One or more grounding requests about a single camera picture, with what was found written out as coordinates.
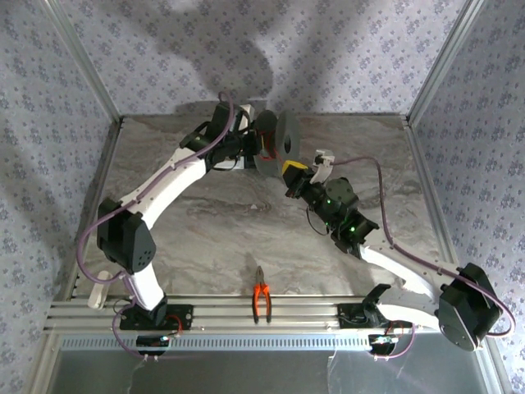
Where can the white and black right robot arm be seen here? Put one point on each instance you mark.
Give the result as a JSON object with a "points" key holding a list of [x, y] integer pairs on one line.
{"points": [[410, 271]]}

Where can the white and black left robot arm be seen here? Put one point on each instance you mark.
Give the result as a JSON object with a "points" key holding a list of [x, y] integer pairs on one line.
{"points": [[164, 184]]}

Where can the white open box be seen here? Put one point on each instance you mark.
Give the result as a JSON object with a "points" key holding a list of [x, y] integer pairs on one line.
{"points": [[242, 165]]}

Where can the small black controller board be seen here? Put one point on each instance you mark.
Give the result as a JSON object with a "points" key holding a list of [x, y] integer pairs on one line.
{"points": [[381, 342], [149, 341]]}

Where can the grey metal sheet panel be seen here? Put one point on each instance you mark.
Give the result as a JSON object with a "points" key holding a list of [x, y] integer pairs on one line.
{"points": [[246, 373]]}

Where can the aluminium side rail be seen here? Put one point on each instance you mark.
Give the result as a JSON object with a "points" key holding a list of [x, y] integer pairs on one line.
{"points": [[439, 205], [97, 184]]}

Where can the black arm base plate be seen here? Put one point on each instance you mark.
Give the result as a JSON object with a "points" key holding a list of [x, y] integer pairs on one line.
{"points": [[184, 318], [348, 316]]}

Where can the aluminium frame rail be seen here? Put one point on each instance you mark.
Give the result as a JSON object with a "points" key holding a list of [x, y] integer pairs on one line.
{"points": [[299, 316]]}

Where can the aluminium frame post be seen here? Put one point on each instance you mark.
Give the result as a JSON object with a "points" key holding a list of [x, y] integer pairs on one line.
{"points": [[83, 61], [444, 61]]}

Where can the white plastic bracket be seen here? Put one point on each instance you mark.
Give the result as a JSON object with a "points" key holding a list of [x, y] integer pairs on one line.
{"points": [[98, 293]]}

